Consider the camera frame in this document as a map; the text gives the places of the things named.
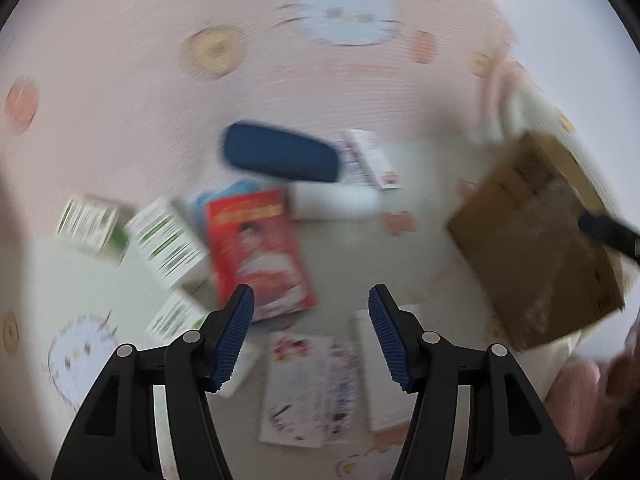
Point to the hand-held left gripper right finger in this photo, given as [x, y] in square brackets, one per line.
[392, 340]

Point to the small white packet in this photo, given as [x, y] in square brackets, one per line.
[242, 370]

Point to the red printed box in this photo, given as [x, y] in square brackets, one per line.
[260, 250]

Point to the white floral card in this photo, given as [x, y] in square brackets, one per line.
[305, 395]

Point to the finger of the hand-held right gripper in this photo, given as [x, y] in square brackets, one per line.
[610, 232]

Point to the white cylindrical roll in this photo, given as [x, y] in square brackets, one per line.
[335, 201]

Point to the dark blue glasses case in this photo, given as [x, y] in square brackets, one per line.
[280, 152]

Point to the floral patterned box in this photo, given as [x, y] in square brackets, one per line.
[372, 160]

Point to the pink cartoon printed blanket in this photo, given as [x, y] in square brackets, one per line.
[150, 85]

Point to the white flat box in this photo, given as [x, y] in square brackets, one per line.
[380, 395]

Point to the green and white box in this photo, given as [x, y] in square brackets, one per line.
[167, 242]
[172, 317]
[90, 225]

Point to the light blue pouch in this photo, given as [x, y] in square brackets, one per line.
[227, 200]

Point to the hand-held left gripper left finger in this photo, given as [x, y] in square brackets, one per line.
[232, 340]

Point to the pink clothing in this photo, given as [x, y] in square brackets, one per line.
[575, 400]

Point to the brown cardboard box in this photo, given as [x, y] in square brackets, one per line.
[530, 245]

